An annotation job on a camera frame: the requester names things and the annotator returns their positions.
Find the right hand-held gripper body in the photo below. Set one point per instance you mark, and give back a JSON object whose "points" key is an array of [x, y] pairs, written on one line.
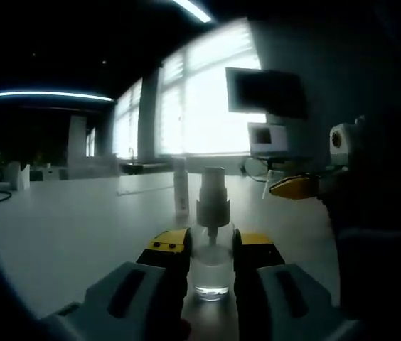
{"points": [[342, 145]]}

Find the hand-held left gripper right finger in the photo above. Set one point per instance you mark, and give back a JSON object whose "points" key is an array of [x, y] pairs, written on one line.
{"points": [[278, 302]]}

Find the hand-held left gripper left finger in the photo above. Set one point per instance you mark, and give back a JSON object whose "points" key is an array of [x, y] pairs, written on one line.
{"points": [[143, 302]]}

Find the clear pump bottle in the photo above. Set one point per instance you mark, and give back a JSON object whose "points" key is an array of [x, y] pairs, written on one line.
{"points": [[212, 280]]}

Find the white pump bottle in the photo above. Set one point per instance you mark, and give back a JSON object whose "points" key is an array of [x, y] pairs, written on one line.
{"points": [[182, 192]]}

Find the person's left hand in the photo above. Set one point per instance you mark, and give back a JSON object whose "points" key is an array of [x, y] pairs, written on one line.
{"points": [[186, 328]]}

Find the black monitor stand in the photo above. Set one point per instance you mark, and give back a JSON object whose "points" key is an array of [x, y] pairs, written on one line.
{"points": [[286, 158]]}

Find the small white-screen monitor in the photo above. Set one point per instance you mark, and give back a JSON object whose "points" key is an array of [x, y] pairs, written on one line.
{"points": [[275, 142]]}

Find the large dark monitor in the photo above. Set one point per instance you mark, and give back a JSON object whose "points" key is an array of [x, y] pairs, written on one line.
{"points": [[264, 92]]}

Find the bright window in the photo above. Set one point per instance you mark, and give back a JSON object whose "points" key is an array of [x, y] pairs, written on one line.
{"points": [[204, 124]]}

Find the white pillar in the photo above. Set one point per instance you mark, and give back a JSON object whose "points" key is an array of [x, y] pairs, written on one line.
{"points": [[77, 142]]}

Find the long curved ceiling light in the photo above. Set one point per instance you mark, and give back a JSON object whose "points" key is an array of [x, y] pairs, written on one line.
{"points": [[193, 10]]}

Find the long straight ceiling light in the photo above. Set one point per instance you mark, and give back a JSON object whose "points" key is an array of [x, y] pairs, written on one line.
{"points": [[44, 94]]}

